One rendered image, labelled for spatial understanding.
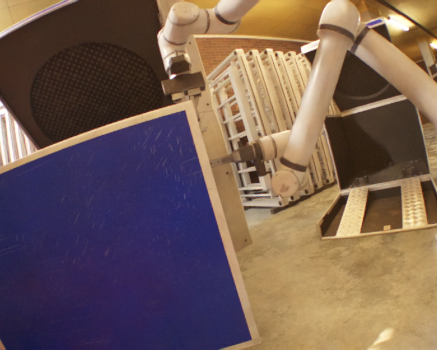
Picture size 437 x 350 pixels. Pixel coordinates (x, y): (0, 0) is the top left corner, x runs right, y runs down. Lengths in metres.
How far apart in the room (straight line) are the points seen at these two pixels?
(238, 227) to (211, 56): 3.66
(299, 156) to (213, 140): 1.49
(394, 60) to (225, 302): 0.93
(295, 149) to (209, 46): 4.63
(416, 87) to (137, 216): 0.95
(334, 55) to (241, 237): 1.82
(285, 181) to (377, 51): 0.53
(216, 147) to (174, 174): 1.52
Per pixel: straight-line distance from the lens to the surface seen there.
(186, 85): 0.83
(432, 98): 0.96
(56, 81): 1.65
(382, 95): 3.53
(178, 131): 0.73
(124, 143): 0.75
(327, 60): 0.80
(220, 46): 5.41
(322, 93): 0.78
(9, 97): 1.73
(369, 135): 3.59
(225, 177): 2.22
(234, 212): 2.26
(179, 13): 0.81
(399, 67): 0.95
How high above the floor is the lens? 0.77
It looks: 3 degrees down
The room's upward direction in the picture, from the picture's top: 16 degrees counter-clockwise
